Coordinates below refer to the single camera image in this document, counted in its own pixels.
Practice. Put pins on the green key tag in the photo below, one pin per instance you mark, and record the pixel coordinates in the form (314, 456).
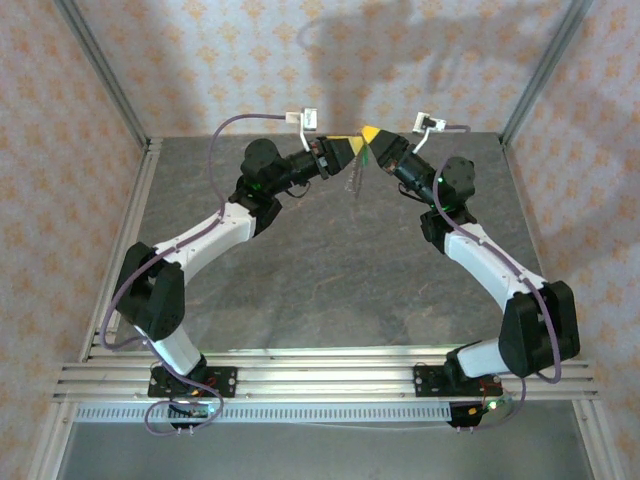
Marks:
(365, 155)

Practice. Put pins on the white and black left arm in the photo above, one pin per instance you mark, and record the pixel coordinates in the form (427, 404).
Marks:
(210, 235)

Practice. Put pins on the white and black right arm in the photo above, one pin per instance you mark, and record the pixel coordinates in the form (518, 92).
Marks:
(485, 255)

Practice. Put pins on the small circuit board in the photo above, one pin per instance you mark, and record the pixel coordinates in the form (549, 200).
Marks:
(197, 411)
(475, 412)

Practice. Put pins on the grey metal sheet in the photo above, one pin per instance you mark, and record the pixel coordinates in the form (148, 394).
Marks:
(325, 455)

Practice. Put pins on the aluminium side rail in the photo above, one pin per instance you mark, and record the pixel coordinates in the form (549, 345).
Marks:
(127, 220)
(537, 225)

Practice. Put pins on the aluminium frame post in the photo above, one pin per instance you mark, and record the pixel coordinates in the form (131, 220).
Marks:
(542, 75)
(106, 75)

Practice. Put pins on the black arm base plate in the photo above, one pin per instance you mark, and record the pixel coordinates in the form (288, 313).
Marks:
(227, 382)
(422, 382)

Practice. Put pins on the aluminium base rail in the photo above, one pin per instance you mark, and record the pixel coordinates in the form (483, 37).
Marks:
(325, 372)

